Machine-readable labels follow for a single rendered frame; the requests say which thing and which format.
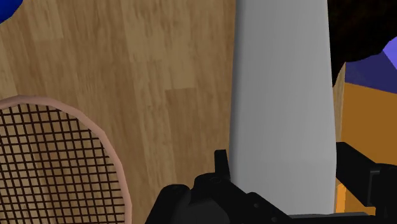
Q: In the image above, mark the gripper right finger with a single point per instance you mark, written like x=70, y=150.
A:
x=383, y=186

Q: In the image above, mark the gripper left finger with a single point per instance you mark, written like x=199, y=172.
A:
x=214, y=198

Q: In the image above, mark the tall white cylinder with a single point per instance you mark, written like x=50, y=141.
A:
x=282, y=108

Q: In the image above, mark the purple angular object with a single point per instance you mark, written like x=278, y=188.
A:
x=372, y=74

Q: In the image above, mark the pink racket with black mesh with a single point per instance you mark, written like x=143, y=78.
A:
x=77, y=114

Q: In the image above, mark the black rounded object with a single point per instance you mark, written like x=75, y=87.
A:
x=356, y=28

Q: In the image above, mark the blue rounded object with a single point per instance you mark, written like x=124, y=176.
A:
x=7, y=7

